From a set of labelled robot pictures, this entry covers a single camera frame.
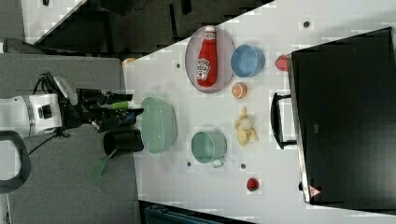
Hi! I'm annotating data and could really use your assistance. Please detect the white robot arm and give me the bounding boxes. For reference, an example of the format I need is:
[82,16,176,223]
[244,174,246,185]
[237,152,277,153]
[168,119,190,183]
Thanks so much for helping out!
[1,89,144,138]

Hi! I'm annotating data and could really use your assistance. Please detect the green mug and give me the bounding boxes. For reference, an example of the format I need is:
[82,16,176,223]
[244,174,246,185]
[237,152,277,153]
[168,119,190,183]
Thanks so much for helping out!
[191,131,227,168]

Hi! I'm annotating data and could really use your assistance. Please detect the grey round plate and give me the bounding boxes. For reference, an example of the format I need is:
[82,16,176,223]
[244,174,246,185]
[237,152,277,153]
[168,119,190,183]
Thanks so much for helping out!
[185,26,233,93]

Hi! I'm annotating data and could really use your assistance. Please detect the small red toy fruit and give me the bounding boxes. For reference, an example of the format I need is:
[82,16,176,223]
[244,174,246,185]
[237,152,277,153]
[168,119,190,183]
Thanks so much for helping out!
[247,177,260,192]

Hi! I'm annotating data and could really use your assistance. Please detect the toy orange slice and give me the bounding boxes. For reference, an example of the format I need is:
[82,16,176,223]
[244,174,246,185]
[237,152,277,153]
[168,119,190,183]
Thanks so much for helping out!
[231,82,248,99]

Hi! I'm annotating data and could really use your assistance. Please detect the blue bowl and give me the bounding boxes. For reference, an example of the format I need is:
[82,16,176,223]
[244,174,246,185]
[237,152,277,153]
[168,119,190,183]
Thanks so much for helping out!
[230,45,265,77]

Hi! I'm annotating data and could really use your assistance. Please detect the green spatula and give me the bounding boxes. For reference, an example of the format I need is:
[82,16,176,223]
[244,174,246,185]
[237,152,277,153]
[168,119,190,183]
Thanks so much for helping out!
[91,149,116,183]

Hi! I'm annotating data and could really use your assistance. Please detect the peeled toy banana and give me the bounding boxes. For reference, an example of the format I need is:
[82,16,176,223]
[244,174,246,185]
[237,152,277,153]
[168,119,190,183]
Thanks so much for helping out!
[233,106,259,147]

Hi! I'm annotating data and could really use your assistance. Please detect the red ketchup bottle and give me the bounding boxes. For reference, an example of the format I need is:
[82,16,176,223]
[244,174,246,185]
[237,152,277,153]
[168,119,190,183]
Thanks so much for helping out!
[196,26,218,88]

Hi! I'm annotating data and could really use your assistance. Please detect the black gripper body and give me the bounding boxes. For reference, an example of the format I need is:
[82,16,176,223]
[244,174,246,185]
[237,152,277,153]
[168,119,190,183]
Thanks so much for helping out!
[62,89,133,133]

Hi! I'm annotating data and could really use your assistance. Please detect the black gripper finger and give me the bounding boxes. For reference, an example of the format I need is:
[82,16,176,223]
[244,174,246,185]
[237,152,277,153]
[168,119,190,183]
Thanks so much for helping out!
[108,108,144,129]
[110,101,133,110]

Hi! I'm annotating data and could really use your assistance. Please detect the green colander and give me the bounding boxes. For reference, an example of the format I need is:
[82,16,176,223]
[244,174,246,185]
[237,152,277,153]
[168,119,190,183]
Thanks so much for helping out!
[141,96,177,154]

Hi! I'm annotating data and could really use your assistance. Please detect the black toaster oven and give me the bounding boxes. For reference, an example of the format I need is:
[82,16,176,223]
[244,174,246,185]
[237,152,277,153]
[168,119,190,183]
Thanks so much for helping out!
[270,27,396,215]

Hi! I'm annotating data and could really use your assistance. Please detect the black utensil cup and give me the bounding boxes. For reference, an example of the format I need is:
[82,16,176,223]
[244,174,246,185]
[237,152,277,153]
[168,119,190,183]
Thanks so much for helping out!
[103,130,144,157]

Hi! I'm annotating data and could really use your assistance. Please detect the toy strawberry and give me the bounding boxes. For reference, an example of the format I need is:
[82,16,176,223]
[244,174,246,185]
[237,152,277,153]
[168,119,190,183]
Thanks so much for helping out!
[276,55,288,72]

